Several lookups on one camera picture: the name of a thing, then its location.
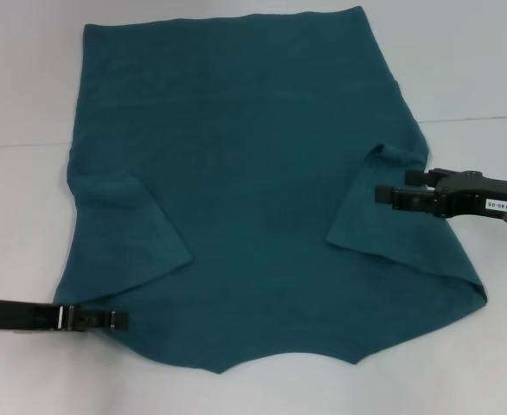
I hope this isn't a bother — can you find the teal blue shirt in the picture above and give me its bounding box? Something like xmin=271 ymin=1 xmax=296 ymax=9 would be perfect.
xmin=52 ymin=4 xmax=488 ymax=375

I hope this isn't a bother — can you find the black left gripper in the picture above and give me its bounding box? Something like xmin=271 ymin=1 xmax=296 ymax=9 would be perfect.
xmin=0 ymin=297 xmax=130 ymax=333

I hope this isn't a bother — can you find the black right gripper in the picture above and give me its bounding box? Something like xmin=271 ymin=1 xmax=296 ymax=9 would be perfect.
xmin=375 ymin=169 xmax=507 ymax=220

